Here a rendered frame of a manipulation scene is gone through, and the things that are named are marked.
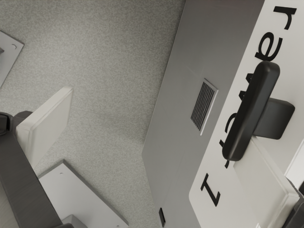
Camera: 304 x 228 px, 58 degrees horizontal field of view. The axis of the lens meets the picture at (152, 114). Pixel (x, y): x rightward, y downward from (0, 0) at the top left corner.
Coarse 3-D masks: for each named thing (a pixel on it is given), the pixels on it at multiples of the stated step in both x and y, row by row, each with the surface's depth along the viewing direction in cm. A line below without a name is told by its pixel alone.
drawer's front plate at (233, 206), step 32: (288, 0) 22; (256, 32) 25; (288, 32) 21; (256, 64) 24; (288, 64) 20; (288, 96) 20; (224, 128) 27; (288, 128) 19; (224, 160) 26; (288, 160) 19; (192, 192) 32; (224, 192) 26; (224, 224) 25; (256, 224) 21
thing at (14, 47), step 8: (0, 32) 94; (0, 40) 95; (8, 40) 96; (16, 40) 96; (0, 48) 95; (8, 48) 97; (16, 48) 97; (0, 56) 97; (8, 56) 98; (16, 56) 98; (0, 64) 98; (8, 64) 99; (0, 72) 100; (8, 72) 100; (0, 80) 101
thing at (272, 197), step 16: (256, 144) 19; (240, 160) 20; (256, 160) 18; (272, 160) 17; (240, 176) 19; (256, 176) 17; (272, 176) 15; (256, 192) 17; (272, 192) 15; (288, 192) 14; (256, 208) 16; (272, 208) 15; (288, 208) 14; (272, 224) 14
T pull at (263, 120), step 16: (272, 64) 17; (256, 80) 18; (272, 80) 17; (256, 96) 18; (240, 112) 19; (256, 112) 18; (272, 112) 19; (288, 112) 19; (240, 128) 19; (256, 128) 19; (272, 128) 19; (224, 144) 20; (240, 144) 19
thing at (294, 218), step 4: (300, 204) 14; (300, 208) 13; (296, 212) 13; (300, 212) 13; (296, 216) 13; (300, 216) 13; (292, 220) 12; (296, 220) 12; (300, 220) 12; (288, 224) 12; (292, 224) 12; (296, 224) 12; (300, 224) 12
